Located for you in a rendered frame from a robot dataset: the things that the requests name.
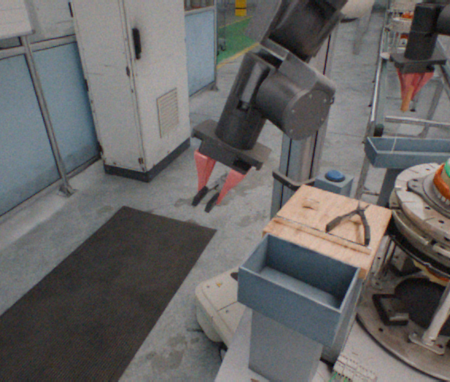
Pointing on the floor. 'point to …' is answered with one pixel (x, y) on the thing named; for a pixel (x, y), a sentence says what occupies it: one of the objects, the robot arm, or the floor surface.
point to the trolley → (224, 26)
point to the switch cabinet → (135, 81)
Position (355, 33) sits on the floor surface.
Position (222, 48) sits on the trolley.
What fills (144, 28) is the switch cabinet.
